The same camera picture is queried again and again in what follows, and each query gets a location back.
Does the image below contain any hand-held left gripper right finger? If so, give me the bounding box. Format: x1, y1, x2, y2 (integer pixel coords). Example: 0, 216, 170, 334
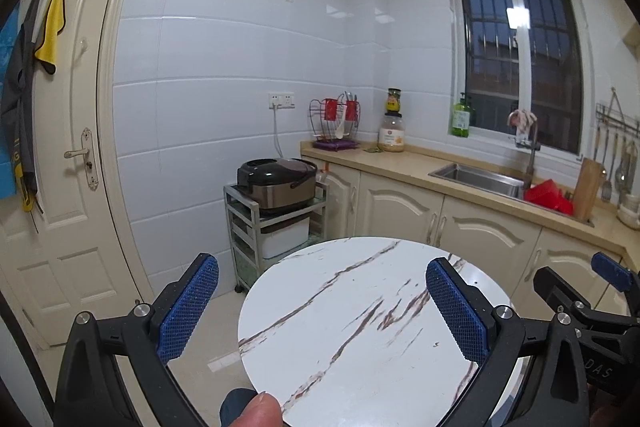
425, 257, 591, 427

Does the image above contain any green bottle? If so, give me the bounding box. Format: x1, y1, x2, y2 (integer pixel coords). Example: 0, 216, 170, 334
451, 92, 472, 138

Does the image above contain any white kitchen trolley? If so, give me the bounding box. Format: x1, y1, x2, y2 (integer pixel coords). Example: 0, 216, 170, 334
223, 179, 329, 294

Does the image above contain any wire utensil rack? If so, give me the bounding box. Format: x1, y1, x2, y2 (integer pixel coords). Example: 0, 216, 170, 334
308, 93, 362, 152

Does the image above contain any black steel rice cooker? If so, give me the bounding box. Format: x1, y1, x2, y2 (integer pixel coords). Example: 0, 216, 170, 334
236, 158, 319, 215

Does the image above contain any cream room door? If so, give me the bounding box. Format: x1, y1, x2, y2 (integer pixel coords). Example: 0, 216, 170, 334
0, 0, 156, 350

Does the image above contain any round white marble table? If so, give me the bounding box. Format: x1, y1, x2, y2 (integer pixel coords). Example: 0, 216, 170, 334
237, 237, 521, 427

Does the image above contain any person's blue jeans leg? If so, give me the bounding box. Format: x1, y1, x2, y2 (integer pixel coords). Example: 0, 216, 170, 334
219, 388, 257, 427

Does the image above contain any wall utensil rail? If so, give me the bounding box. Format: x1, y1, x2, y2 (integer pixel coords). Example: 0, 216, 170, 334
595, 88, 640, 132

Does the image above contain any stack of white bowls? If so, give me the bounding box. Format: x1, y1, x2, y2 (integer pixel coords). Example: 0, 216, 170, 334
617, 194, 640, 228

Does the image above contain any pink rag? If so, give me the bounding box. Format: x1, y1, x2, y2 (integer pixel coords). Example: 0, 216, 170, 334
507, 109, 538, 132

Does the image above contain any white power cable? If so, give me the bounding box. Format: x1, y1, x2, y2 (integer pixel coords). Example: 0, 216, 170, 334
272, 107, 285, 160

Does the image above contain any cream cabinet door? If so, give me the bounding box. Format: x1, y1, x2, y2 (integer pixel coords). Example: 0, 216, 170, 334
315, 163, 362, 240
357, 172, 445, 253
510, 227, 628, 308
436, 196, 543, 273

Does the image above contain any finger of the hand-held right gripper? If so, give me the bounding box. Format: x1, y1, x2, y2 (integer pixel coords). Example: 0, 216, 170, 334
532, 267, 601, 324
590, 252, 640, 295

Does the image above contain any metal ladle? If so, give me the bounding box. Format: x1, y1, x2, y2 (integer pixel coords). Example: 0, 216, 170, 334
617, 134, 629, 195

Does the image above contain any metal door handle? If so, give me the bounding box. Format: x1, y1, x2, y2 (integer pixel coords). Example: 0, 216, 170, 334
64, 127, 101, 192

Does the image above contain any steel sink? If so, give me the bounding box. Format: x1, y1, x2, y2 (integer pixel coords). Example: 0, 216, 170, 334
428, 162, 526, 200

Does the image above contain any person's left hand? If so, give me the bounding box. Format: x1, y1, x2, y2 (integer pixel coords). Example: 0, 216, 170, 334
227, 391, 284, 427

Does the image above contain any slotted turner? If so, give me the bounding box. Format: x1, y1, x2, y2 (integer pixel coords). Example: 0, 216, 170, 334
602, 134, 614, 202

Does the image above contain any barred window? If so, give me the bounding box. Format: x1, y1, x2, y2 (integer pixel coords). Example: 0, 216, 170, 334
445, 0, 593, 158

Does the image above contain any red plastic basin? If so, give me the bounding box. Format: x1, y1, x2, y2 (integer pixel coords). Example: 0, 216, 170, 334
524, 178, 575, 214

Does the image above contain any yellow cloth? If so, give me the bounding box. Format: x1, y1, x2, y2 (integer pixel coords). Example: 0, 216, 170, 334
34, 0, 67, 75

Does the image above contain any white storage box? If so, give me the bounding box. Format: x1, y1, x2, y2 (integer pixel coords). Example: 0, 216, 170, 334
260, 214, 313, 259

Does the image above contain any wooden cutting board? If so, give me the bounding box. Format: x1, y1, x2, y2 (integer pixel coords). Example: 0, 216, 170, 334
571, 157, 606, 220

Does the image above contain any metal faucet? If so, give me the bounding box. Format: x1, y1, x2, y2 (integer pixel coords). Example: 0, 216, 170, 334
515, 127, 542, 192

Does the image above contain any large clear jar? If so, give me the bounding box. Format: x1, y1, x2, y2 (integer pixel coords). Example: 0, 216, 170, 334
378, 112, 406, 154

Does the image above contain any person's right hand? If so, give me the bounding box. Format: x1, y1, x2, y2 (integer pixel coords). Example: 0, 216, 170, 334
589, 388, 640, 427

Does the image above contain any beige kitchen countertop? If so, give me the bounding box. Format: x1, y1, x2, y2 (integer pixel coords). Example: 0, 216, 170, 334
300, 142, 640, 258

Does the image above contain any dark apron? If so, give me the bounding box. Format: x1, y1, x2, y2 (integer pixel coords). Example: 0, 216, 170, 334
0, 0, 46, 212

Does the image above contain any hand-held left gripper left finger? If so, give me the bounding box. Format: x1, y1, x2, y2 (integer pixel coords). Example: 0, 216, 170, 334
52, 253, 221, 427

